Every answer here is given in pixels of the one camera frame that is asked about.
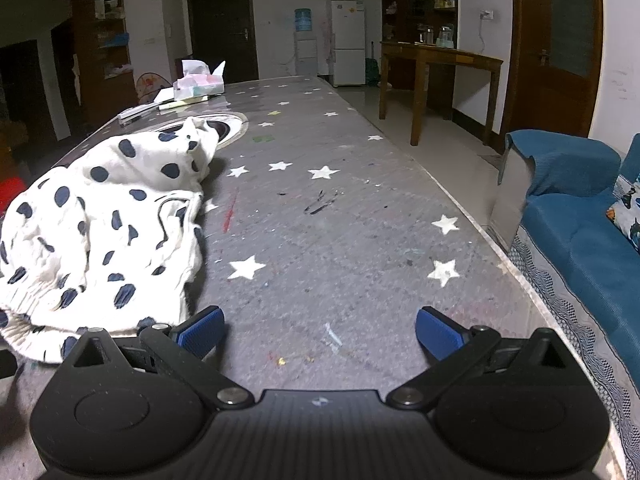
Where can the green bag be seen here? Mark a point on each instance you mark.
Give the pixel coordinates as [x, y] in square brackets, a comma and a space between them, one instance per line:
[372, 71]

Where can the dark entrance door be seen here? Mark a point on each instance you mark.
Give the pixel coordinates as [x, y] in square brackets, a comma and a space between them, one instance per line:
[222, 30]

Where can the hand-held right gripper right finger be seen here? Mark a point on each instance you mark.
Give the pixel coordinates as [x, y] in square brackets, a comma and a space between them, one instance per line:
[439, 337]

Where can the white refrigerator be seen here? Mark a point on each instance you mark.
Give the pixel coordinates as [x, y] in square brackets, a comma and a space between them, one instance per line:
[348, 40]

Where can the white remote control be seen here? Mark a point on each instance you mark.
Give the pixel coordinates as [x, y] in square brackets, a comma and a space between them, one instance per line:
[136, 113]

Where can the grey lace sofa cover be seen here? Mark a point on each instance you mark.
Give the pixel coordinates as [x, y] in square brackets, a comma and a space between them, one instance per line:
[575, 320]

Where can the dark wooden shelf cabinet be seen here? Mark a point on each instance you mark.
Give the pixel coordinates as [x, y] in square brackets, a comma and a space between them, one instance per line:
[417, 5]

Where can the wooden side table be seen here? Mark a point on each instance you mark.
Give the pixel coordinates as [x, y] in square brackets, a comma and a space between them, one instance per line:
[440, 56]

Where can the white polka dot pants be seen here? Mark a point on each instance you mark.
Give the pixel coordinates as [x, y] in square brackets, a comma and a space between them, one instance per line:
[100, 220]

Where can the round built-in induction cooker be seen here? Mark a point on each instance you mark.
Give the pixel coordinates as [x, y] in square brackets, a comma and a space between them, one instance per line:
[229, 127]

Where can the glass jar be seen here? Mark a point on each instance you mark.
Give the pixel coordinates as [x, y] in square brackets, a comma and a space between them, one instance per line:
[425, 35]
[445, 36]

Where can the open wooden shelf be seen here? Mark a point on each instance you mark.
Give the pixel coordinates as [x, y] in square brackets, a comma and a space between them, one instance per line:
[107, 50]

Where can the blue water bottle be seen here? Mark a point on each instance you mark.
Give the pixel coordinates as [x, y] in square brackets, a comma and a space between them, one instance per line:
[302, 20]

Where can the white water dispenser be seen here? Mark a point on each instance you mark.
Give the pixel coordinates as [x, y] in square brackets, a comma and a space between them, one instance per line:
[306, 55]

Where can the brown wooden door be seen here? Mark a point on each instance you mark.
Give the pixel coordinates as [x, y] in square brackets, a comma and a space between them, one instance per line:
[530, 60]

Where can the yellow-green notebook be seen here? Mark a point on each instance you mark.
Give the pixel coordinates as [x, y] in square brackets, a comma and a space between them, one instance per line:
[182, 104]

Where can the white wall socket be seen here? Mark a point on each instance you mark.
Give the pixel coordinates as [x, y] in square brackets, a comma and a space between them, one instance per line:
[487, 15]

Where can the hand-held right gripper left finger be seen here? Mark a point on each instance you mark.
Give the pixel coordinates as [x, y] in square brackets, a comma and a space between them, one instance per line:
[202, 336]

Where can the patterned cushion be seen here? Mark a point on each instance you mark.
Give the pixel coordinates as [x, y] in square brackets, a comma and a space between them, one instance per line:
[627, 210]

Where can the pink tissue box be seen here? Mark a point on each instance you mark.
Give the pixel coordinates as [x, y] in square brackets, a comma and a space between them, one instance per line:
[197, 87]

